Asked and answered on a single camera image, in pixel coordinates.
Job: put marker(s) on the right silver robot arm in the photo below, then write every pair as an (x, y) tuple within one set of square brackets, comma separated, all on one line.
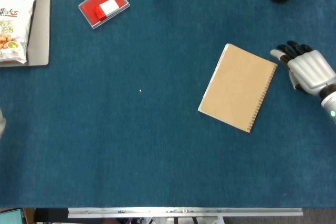
[(329, 103)]

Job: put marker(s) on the white snack bag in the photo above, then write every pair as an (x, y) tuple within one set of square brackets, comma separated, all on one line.
[(13, 24)]

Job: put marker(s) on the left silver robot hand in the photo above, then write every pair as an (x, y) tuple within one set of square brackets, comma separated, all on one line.
[(1, 123)]

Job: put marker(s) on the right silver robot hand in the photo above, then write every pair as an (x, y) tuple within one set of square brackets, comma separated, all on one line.
[(309, 69)]

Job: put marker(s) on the teal box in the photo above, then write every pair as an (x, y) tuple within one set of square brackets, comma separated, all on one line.
[(10, 217)]

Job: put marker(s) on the red and white block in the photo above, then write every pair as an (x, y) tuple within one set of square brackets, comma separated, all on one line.
[(109, 7)]

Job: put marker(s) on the aluminium rail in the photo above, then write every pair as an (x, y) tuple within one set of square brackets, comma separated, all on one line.
[(183, 212)]

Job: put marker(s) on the tan spiral notebook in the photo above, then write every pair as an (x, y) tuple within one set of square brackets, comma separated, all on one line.
[(236, 87)]

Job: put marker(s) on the dark grey tray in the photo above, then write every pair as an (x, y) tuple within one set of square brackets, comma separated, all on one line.
[(40, 37)]

